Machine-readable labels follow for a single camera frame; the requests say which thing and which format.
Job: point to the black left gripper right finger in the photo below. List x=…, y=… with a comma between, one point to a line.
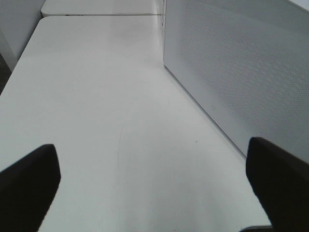
x=280, y=181

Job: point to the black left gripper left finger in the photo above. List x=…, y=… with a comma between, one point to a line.
x=27, y=189

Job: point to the white microwave door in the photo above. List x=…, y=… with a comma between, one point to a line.
x=246, y=63

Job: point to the white adjacent table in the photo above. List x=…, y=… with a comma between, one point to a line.
x=102, y=7

